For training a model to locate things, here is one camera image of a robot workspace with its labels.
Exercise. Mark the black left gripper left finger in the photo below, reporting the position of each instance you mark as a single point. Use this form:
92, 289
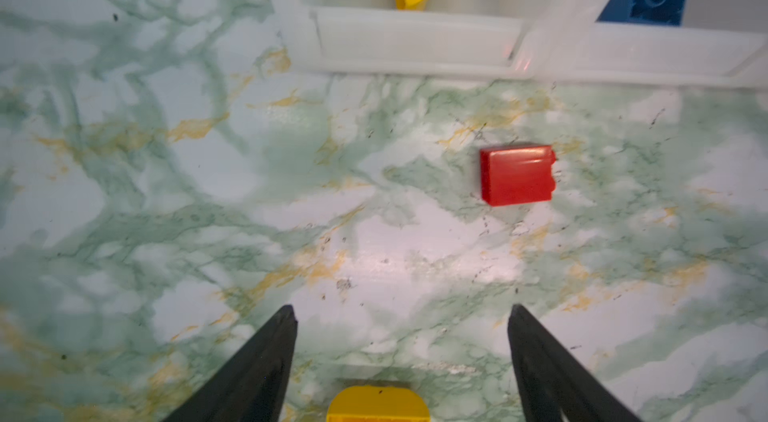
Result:
252, 384

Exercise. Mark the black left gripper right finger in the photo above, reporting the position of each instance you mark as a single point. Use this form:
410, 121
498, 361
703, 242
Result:
552, 384

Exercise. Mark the yellow curved brick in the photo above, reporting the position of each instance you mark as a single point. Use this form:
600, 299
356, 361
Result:
378, 404

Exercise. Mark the small red square brick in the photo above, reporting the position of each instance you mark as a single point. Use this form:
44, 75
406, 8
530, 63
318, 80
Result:
518, 174

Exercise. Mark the left white plastic bin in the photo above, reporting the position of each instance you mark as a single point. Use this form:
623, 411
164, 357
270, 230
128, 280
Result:
468, 37

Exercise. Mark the white plastic bin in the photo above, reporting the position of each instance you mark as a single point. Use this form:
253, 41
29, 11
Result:
468, 37
719, 43

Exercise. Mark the middle white plastic bin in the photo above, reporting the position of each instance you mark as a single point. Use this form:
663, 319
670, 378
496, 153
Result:
719, 43

